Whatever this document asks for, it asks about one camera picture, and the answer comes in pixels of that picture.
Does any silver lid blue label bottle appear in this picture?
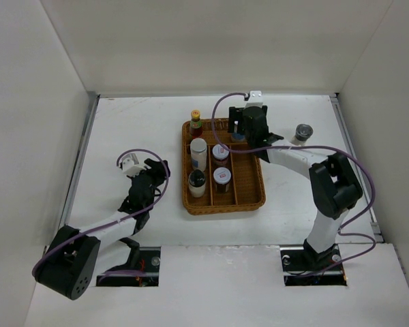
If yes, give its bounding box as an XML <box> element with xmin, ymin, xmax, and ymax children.
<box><xmin>231</xmin><ymin>121</ymin><xmax>245</xmax><ymax>143</ymax></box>

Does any red sauce bottle yellow cap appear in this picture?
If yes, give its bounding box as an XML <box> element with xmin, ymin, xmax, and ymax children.
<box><xmin>190</xmin><ymin>110</ymin><xmax>202</xmax><ymax>139</ymax></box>

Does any small jar red label lid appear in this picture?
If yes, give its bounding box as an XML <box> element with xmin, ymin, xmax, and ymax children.
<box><xmin>211</xmin><ymin>144</ymin><xmax>229</xmax><ymax>167</ymax></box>

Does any grey lid salt grinder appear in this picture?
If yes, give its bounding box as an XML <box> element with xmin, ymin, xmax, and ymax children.
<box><xmin>291</xmin><ymin>124</ymin><xmax>314</xmax><ymax>146</ymax></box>

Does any silver lid white spice bottle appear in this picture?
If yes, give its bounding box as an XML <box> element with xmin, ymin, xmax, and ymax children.
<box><xmin>190</xmin><ymin>138</ymin><xmax>207</xmax><ymax>172</ymax></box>

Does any black cap pepper grinder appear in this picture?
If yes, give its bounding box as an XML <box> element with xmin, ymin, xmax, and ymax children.
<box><xmin>188</xmin><ymin>170</ymin><xmax>206</xmax><ymax>198</ymax></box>

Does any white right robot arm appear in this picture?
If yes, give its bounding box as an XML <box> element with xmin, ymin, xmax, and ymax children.
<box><xmin>228</xmin><ymin>106</ymin><xmax>363</xmax><ymax>270</ymax></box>

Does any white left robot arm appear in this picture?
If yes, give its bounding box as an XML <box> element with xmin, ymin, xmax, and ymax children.
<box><xmin>32</xmin><ymin>158</ymin><xmax>170</xmax><ymax>300</ymax></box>

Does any brown wicker divided basket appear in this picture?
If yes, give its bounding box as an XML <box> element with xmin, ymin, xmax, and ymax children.
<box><xmin>181</xmin><ymin>119</ymin><xmax>266</xmax><ymax>215</ymax></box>

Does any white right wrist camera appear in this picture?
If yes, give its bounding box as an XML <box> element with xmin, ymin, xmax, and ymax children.
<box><xmin>244</xmin><ymin>91</ymin><xmax>263</xmax><ymax>108</ymax></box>

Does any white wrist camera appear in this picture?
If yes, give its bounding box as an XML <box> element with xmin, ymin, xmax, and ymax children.
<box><xmin>244</xmin><ymin>91</ymin><xmax>263</xmax><ymax>108</ymax></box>
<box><xmin>118</xmin><ymin>153</ymin><xmax>146</xmax><ymax>178</ymax></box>

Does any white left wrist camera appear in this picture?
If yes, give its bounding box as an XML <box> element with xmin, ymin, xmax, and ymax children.
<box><xmin>118</xmin><ymin>153</ymin><xmax>146</xmax><ymax>178</ymax></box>

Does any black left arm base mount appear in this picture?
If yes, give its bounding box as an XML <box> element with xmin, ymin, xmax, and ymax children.
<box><xmin>95</xmin><ymin>238</ymin><xmax>162</xmax><ymax>287</ymax></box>

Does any metal table edge rail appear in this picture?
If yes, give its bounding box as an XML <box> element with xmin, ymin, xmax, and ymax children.
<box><xmin>55</xmin><ymin>91</ymin><xmax>100</xmax><ymax>231</ymax></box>

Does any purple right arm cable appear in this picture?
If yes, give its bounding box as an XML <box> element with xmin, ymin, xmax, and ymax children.
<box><xmin>213</xmin><ymin>91</ymin><xmax>378</xmax><ymax>277</ymax></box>

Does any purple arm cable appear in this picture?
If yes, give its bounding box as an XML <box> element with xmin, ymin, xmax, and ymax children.
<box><xmin>213</xmin><ymin>91</ymin><xmax>378</xmax><ymax>277</ymax></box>
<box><xmin>31</xmin><ymin>148</ymin><xmax>171</xmax><ymax>285</ymax></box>

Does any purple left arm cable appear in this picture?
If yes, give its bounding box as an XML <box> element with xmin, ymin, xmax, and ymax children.
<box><xmin>31</xmin><ymin>148</ymin><xmax>171</xmax><ymax>285</ymax></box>

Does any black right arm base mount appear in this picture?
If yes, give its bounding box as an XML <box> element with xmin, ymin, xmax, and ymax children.
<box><xmin>280</xmin><ymin>246</ymin><xmax>347</xmax><ymax>287</ymax></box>

